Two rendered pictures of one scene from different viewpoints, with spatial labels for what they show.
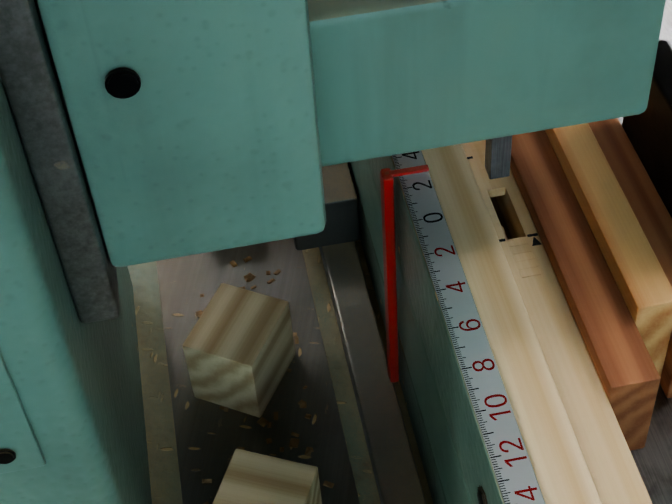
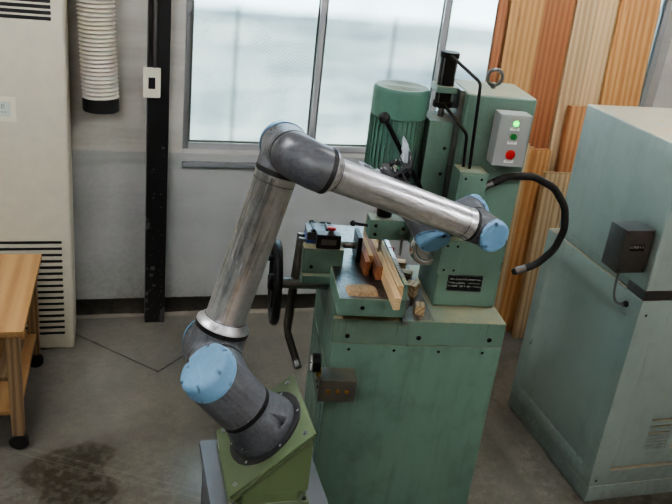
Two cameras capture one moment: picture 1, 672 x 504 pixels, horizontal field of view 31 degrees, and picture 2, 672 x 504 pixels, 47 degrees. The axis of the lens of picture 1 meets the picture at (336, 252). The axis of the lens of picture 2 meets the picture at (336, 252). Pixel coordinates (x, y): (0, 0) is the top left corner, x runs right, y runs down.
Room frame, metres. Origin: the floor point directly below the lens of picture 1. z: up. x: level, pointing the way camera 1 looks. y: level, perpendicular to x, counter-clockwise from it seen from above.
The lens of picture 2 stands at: (2.80, -0.33, 1.98)
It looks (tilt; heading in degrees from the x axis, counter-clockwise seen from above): 24 degrees down; 177
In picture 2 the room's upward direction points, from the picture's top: 7 degrees clockwise
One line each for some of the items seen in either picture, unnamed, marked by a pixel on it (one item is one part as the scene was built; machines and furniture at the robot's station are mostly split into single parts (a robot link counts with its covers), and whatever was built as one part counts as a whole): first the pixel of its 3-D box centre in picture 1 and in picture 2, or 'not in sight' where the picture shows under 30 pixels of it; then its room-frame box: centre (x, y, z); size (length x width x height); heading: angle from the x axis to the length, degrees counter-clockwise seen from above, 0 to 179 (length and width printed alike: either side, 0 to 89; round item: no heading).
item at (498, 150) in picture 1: (499, 128); not in sight; (0.38, -0.07, 0.97); 0.01 x 0.01 x 0.05; 7
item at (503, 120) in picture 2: not in sight; (509, 138); (0.48, 0.26, 1.40); 0.10 x 0.06 x 0.16; 97
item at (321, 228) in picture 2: not in sight; (322, 233); (0.39, -0.27, 0.99); 0.13 x 0.11 x 0.06; 7
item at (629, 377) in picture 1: (532, 197); (372, 257); (0.39, -0.09, 0.92); 0.26 x 0.02 x 0.05; 7
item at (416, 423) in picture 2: not in sight; (389, 397); (0.37, 0.05, 0.36); 0.58 x 0.45 x 0.71; 97
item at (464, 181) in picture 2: not in sight; (466, 191); (0.51, 0.16, 1.23); 0.09 x 0.08 x 0.15; 97
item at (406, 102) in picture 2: not in sight; (395, 134); (0.38, -0.07, 1.35); 0.18 x 0.18 x 0.31
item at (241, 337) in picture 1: (240, 349); (411, 288); (0.40, 0.05, 0.82); 0.05 x 0.04 x 0.04; 154
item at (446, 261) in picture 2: not in sight; (447, 252); (0.52, 0.13, 1.02); 0.09 x 0.07 x 0.12; 7
